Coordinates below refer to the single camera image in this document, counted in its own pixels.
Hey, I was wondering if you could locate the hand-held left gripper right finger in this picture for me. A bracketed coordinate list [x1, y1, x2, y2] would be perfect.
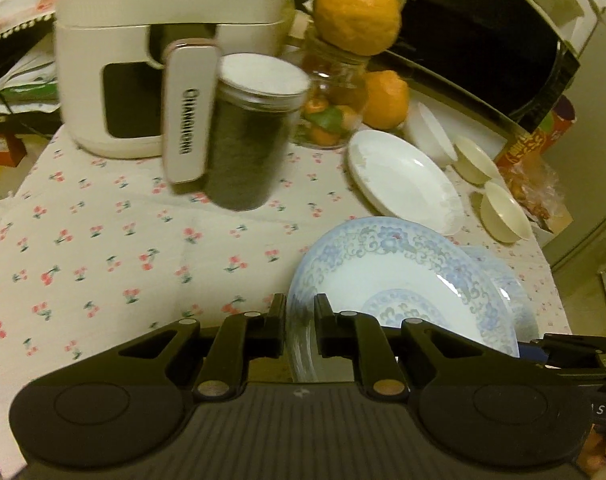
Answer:
[314, 294, 514, 397]

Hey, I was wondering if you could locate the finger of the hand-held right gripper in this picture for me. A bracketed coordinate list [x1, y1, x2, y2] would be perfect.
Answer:
[519, 333, 606, 386]

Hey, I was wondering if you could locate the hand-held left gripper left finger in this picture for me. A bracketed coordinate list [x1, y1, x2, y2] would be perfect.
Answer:
[98, 293, 287, 403]

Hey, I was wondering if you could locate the blue patterned plate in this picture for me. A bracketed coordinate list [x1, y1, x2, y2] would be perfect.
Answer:
[460, 245, 541, 347]
[287, 216, 520, 386]

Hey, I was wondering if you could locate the white bowl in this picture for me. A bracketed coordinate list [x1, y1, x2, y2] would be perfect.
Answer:
[403, 101, 458, 168]

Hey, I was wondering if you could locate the small cream bowl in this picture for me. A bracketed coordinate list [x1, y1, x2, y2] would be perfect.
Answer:
[480, 180, 534, 245]
[453, 136, 504, 186]

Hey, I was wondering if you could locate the white plate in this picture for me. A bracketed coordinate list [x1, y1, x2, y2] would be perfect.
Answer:
[347, 130, 466, 237]

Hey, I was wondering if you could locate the plastic bag of oranges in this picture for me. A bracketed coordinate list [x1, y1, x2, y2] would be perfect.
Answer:
[508, 157, 576, 233]

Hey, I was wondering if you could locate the dark-filled jar with white lid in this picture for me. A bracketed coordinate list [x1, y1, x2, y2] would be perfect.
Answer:
[205, 52, 311, 211]

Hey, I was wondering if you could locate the cherry print tablecloth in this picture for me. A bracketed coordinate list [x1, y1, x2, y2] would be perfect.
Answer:
[0, 120, 574, 466]

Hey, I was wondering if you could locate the orange printed box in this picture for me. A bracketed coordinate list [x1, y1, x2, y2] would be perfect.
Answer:
[495, 95, 578, 181]

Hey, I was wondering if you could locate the glass jar of small oranges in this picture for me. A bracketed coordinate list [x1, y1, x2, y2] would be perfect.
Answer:
[290, 35, 371, 150]

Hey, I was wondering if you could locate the white refrigerator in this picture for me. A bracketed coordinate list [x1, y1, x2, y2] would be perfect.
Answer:
[545, 0, 606, 271]

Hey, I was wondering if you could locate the large orange with leaves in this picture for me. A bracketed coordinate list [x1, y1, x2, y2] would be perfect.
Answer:
[293, 0, 414, 57]

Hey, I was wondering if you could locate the black microwave oven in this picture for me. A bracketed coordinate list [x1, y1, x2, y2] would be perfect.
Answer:
[378, 0, 586, 133]

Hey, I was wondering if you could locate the red box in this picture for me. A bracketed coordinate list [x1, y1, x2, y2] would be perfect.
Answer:
[0, 132, 26, 166]

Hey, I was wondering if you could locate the white air fryer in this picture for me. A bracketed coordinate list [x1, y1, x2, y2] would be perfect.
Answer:
[55, 0, 304, 186]

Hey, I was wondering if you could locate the green and white packet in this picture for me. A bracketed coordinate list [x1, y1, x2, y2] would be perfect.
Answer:
[0, 52, 61, 106]

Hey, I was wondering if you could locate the printed plastic bag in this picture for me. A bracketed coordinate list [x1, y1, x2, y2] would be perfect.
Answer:
[0, 0, 61, 46]

